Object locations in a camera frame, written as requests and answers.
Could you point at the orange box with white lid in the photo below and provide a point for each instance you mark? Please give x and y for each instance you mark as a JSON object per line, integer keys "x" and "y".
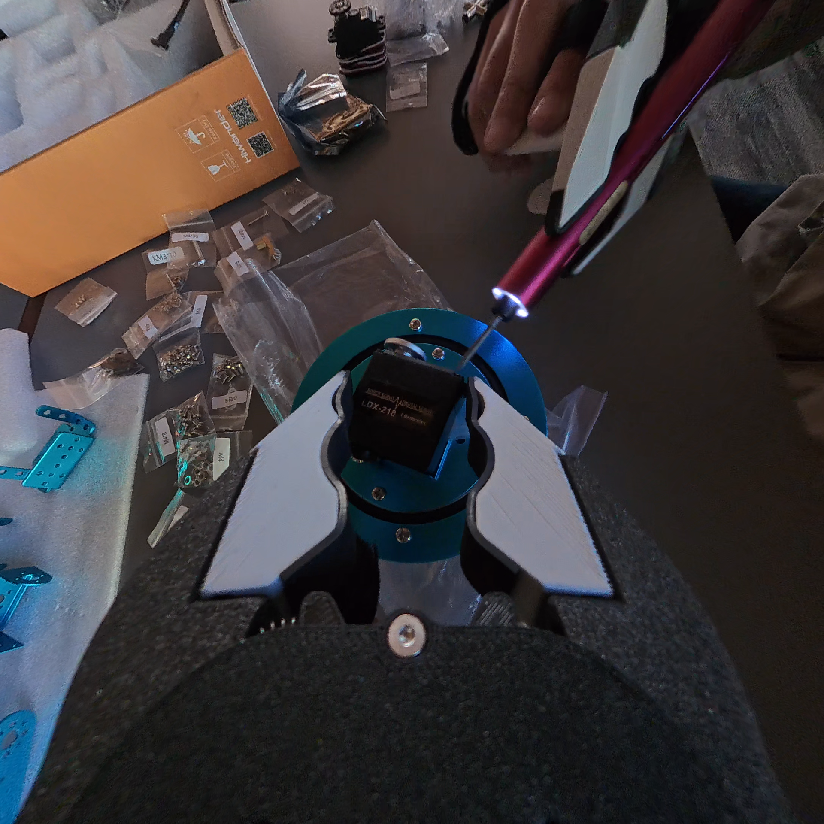
{"x": 116, "y": 180}

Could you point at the large clear plastic bag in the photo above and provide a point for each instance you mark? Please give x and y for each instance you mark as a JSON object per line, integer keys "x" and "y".
{"x": 360, "y": 277}

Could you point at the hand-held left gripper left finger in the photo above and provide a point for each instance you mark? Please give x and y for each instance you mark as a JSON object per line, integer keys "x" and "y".
{"x": 270, "y": 528}

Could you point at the person's beige jacket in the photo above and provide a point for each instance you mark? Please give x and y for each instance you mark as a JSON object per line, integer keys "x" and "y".
{"x": 792, "y": 289}

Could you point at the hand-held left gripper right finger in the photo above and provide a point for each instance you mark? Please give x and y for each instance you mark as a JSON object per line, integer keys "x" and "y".
{"x": 547, "y": 528}

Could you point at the red electric screwdriver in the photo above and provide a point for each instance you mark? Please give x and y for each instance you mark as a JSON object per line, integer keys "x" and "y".
{"x": 579, "y": 244}

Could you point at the dark grey desk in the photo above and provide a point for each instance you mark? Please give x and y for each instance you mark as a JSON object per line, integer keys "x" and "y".
{"x": 676, "y": 418}

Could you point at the white foam sheet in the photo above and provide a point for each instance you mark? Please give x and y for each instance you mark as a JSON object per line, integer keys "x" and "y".
{"x": 77, "y": 579}

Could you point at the pile of small zip bags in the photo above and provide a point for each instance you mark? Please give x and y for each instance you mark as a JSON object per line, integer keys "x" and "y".
{"x": 180, "y": 354}

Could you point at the black servo motor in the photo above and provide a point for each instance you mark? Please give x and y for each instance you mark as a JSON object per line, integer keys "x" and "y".
{"x": 357, "y": 35}
{"x": 399, "y": 418}

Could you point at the clear parts bag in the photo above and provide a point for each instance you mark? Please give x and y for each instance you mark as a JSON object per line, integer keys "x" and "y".
{"x": 409, "y": 83}

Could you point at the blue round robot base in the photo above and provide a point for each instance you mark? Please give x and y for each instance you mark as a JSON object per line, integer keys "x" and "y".
{"x": 405, "y": 521}

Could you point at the person's right hand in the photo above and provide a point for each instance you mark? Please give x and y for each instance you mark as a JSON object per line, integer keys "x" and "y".
{"x": 528, "y": 71}

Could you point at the group of blue metal brackets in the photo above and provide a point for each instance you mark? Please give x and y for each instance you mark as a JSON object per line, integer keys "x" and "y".
{"x": 58, "y": 450}

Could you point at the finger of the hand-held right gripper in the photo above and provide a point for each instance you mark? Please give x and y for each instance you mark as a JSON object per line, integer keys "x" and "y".
{"x": 611, "y": 116}
{"x": 637, "y": 206}

